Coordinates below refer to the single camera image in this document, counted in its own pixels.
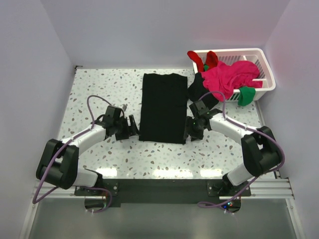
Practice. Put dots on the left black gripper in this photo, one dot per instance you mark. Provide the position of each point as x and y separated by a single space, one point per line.
129 130

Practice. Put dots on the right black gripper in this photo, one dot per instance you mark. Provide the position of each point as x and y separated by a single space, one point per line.
195 136

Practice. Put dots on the black t-shirt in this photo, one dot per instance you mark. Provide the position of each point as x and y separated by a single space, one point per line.
164 108

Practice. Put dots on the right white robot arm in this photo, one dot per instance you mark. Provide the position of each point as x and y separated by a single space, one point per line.
260 151

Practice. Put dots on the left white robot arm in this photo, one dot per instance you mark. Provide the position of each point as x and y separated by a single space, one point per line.
59 162

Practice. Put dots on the pink t-shirt in basket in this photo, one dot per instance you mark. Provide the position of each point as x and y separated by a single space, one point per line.
229 77

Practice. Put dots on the green garment in basket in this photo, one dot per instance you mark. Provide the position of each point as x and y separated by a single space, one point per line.
246 94

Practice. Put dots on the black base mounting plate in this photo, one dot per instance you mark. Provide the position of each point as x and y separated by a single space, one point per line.
160 191

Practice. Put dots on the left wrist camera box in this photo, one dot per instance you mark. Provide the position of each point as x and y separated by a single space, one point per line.
113 115

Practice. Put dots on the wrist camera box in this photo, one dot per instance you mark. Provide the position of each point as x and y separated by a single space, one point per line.
198 108
113 115

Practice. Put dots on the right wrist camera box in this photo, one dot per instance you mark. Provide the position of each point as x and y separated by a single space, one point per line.
198 108

